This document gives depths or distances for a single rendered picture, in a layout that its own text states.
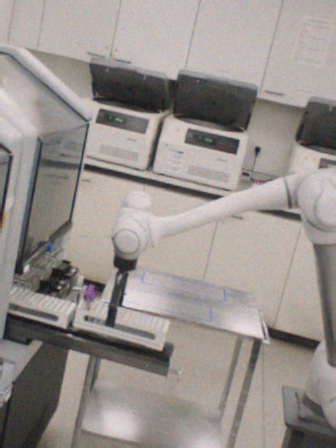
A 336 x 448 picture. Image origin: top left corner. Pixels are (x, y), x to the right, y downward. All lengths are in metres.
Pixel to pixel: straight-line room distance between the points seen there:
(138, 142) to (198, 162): 0.41
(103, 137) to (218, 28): 1.03
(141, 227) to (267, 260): 2.66
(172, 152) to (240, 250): 0.77
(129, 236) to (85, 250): 2.77
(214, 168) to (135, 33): 1.06
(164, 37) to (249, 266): 1.60
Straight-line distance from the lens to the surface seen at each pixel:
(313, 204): 1.90
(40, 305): 2.28
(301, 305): 4.65
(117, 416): 2.91
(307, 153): 4.48
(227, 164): 4.42
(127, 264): 2.16
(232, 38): 4.65
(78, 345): 2.26
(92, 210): 4.59
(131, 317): 2.25
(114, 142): 4.48
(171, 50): 4.68
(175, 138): 4.44
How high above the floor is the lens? 1.79
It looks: 14 degrees down
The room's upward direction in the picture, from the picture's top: 12 degrees clockwise
